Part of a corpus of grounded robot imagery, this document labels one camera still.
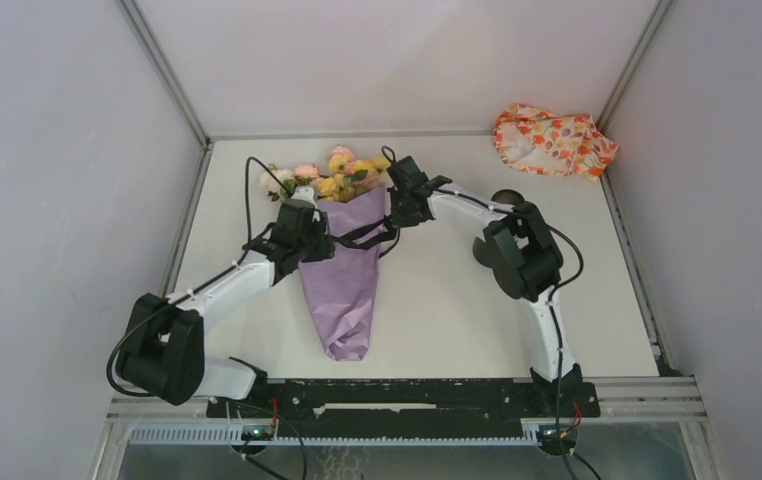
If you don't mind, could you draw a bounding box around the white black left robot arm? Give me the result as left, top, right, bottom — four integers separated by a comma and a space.
107, 187, 334, 417

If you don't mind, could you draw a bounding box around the white slotted cable duct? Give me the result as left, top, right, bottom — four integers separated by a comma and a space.
128, 424, 541, 446

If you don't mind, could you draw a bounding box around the dark cylindrical vase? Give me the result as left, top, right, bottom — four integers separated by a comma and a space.
472, 189, 524, 268

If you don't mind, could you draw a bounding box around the orange floral fabric bag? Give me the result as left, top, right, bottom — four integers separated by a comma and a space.
492, 103, 619, 180

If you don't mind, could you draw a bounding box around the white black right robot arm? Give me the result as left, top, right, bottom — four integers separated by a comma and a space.
388, 156, 583, 416

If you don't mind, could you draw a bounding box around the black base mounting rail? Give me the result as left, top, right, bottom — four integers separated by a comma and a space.
206, 378, 601, 436

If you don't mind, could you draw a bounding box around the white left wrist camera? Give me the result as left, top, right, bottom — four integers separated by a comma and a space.
291, 186, 316, 205

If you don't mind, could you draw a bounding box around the flower bouquet purple paper wrap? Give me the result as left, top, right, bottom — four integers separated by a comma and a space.
259, 145, 390, 361

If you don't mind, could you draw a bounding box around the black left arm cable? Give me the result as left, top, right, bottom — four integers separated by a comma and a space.
244, 156, 293, 246

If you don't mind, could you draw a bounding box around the aluminium corner frame profile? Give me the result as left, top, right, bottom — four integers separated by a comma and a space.
116, 0, 211, 150

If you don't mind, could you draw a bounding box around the black ribbon with gold text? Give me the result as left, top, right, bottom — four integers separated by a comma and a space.
330, 216, 400, 258

